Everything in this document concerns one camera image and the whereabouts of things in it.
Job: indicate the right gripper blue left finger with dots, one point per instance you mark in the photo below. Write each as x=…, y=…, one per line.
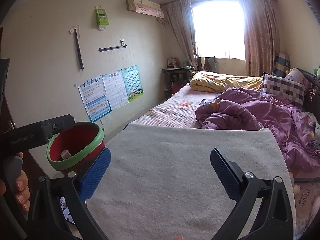
x=92, y=178

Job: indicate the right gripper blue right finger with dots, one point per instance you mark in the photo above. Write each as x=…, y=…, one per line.
x=228, y=173

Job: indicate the white blue milk carton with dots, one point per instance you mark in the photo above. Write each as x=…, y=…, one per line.
x=65, y=155

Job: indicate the person left hand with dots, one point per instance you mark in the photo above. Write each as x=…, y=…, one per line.
x=23, y=194

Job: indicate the dark wooden door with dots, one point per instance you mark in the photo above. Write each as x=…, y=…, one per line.
x=7, y=123

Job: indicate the smartphone with lit screen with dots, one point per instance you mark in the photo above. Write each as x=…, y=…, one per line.
x=65, y=210

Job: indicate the red bin with green rim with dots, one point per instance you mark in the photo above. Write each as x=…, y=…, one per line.
x=85, y=141

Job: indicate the purple quilt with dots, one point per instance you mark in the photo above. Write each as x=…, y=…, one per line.
x=250, y=110

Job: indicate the phone on bed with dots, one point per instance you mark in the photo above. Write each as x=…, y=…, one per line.
x=204, y=101

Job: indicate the pink bed sheet mattress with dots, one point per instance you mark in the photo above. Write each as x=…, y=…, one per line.
x=178, y=111

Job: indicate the left learning poster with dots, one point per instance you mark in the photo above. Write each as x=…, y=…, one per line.
x=94, y=97

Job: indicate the yellow blanket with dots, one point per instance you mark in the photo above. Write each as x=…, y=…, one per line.
x=212, y=82

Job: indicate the middle learning poster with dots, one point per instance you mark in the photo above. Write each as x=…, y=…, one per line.
x=115, y=89

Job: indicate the checkered pillow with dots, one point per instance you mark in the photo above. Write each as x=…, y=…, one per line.
x=293, y=91

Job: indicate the right green learning poster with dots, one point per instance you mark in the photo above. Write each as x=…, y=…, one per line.
x=133, y=85

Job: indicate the dark wooden headboard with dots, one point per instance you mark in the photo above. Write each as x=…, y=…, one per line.
x=312, y=100

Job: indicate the dark side table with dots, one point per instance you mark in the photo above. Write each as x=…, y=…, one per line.
x=175, y=79

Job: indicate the pink pillow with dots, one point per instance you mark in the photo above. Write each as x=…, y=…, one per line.
x=297, y=76

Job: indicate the striped cushion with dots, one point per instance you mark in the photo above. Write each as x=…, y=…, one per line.
x=281, y=65

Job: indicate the green plush toy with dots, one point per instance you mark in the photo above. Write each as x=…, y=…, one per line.
x=316, y=72

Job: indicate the right pink curtain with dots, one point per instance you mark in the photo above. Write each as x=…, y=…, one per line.
x=261, y=34

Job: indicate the pink curtain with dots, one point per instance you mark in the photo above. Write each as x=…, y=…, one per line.
x=261, y=34
x=180, y=17

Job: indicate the left pink curtain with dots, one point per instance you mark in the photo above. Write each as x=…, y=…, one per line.
x=180, y=17

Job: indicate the air conditioner with cover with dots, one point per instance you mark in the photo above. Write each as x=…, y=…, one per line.
x=145, y=7

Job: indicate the black wall rail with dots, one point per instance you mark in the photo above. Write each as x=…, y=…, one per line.
x=121, y=46

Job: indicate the green wall box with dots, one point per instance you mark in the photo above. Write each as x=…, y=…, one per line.
x=101, y=18

